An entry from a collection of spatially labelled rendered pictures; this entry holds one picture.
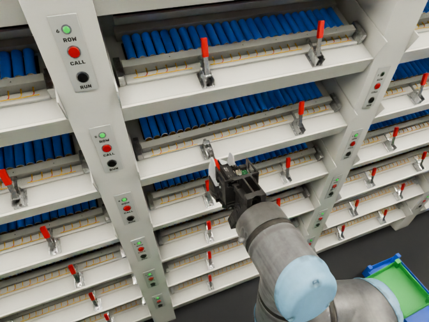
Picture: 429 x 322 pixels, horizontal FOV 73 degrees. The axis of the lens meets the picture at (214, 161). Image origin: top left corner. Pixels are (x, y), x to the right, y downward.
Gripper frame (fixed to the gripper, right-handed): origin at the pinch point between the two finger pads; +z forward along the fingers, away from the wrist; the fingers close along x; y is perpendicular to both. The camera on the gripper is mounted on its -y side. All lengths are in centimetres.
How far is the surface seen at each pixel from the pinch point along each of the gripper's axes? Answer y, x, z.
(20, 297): -40, 60, 13
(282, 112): 4.2, -23.4, 10.1
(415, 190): -60, -108, 15
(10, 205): -0.8, 45.4, 6.5
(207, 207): -20.9, 1.0, 8.3
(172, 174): -3.2, 9.9, 5.6
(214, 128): 4.2, -3.4, 10.1
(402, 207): -78, -112, 20
